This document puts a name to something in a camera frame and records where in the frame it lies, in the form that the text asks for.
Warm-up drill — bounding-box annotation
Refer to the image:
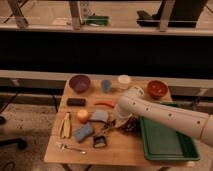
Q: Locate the blue cup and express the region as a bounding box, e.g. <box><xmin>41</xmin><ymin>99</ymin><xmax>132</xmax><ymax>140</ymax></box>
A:
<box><xmin>101</xmin><ymin>80</ymin><xmax>112</xmax><ymax>93</ymax></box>

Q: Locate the green plastic tray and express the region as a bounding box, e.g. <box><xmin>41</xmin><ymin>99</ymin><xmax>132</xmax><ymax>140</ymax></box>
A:
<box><xmin>139</xmin><ymin>101</ymin><xmax>201</xmax><ymax>162</ymax></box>

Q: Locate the blue sponge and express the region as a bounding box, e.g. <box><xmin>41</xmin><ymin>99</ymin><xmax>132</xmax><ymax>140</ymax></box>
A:
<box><xmin>74</xmin><ymin>123</ymin><xmax>94</xmax><ymax>143</ymax></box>

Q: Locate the orange carrot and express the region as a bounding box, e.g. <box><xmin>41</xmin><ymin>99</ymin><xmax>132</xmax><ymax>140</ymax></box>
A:
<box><xmin>94</xmin><ymin>101</ymin><xmax>116</xmax><ymax>108</ymax></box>

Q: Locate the black rectangular block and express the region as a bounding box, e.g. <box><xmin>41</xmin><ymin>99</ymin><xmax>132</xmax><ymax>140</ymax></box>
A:
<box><xmin>67</xmin><ymin>98</ymin><xmax>86</xmax><ymax>106</ymax></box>

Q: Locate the red bowl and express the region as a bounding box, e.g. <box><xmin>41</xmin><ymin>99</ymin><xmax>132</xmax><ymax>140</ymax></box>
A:
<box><xmin>147</xmin><ymin>80</ymin><xmax>168</xmax><ymax>99</ymax></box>

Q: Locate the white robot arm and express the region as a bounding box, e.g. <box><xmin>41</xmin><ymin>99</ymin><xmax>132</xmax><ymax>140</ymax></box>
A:
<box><xmin>114</xmin><ymin>86</ymin><xmax>213</xmax><ymax>147</ymax></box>

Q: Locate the black office chair base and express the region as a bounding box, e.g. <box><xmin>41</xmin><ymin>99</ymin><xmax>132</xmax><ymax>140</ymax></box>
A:
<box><xmin>0</xmin><ymin>116</ymin><xmax>27</xmax><ymax>150</ymax></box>

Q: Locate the white cup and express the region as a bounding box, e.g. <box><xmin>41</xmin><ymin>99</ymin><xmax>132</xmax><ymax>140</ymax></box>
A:
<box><xmin>117</xmin><ymin>75</ymin><xmax>131</xmax><ymax>90</ymax></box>

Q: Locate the dark grape bunch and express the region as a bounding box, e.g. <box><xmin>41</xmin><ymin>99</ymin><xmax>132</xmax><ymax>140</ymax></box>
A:
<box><xmin>120</xmin><ymin>117</ymin><xmax>140</xmax><ymax>135</ymax></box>

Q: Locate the yellow banana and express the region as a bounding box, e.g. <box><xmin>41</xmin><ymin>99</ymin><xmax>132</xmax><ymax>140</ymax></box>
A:
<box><xmin>59</xmin><ymin>112</ymin><xmax>71</xmax><ymax>138</ymax></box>

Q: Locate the green box on shelf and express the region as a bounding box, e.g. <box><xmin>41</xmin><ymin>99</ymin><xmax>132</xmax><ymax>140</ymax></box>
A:
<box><xmin>86</xmin><ymin>15</ymin><xmax>109</xmax><ymax>26</ymax></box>

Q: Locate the grey blue cloth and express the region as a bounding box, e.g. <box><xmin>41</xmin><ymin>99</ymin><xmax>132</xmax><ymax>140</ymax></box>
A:
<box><xmin>89</xmin><ymin>110</ymin><xmax>109</xmax><ymax>123</ymax></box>

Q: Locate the purple bowl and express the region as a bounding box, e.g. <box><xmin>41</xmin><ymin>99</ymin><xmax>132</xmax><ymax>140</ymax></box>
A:
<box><xmin>69</xmin><ymin>75</ymin><xmax>91</xmax><ymax>93</ymax></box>

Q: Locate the orange apple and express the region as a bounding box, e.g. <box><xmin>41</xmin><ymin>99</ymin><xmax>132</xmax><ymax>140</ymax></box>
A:
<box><xmin>77</xmin><ymin>109</ymin><xmax>90</xmax><ymax>123</ymax></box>

